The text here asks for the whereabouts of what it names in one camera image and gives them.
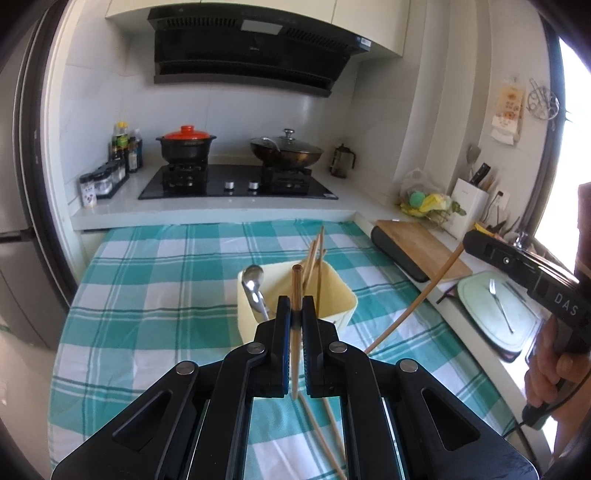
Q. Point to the person right hand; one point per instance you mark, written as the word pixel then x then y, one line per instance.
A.
pixel 548 367

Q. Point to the black gas stove top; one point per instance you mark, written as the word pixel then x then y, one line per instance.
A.
pixel 234 181

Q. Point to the wall calendar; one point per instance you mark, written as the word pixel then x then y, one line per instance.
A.
pixel 508 113

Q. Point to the white spice jar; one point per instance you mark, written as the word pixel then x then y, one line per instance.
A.
pixel 87 190

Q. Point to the black clay pot red lid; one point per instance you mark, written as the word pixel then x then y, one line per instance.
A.
pixel 186 146

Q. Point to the black range hood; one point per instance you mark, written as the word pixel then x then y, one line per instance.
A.
pixel 251 45

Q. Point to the dark glass french press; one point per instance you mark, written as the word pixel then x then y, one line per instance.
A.
pixel 343 161

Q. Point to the wok with glass lid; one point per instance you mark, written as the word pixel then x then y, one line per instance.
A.
pixel 285 152

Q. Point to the teal white plaid tablecloth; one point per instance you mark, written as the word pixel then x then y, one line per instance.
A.
pixel 156 295

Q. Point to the steel spoon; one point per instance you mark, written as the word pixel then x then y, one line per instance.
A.
pixel 252 278

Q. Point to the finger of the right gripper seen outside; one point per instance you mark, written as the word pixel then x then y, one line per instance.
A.
pixel 512 261

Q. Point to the light green tray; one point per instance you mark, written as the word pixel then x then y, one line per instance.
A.
pixel 498 311

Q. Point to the sauce bottles group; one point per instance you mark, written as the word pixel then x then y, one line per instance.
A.
pixel 126 147

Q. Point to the grey double-door refrigerator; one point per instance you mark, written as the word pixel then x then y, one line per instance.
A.
pixel 37 286

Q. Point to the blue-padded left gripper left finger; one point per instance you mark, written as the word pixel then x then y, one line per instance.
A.
pixel 193 423

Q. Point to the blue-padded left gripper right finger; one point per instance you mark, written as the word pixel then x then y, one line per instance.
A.
pixel 400 422

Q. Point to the black mat under board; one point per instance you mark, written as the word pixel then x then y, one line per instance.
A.
pixel 386 245

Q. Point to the spice jar rack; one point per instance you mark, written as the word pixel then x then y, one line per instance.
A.
pixel 108 178

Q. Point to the plastic bag with produce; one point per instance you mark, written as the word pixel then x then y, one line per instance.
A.
pixel 421 198

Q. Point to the wooden chopstick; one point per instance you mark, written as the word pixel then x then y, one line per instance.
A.
pixel 319 291
pixel 335 427
pixel 321 438
pixel 315 269
pixel 296 303
pixel 308 258
pixel 419 300
pixel 316 254

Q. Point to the wooden cutting board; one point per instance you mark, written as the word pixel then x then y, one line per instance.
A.
pixel 418 243

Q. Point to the steel fork on tray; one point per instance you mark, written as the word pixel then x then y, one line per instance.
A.
pixel 493 293

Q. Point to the white knife block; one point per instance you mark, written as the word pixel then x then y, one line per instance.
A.
pixel 472 202

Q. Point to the wire trivet on wall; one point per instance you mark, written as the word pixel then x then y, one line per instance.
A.
pixel 541 102

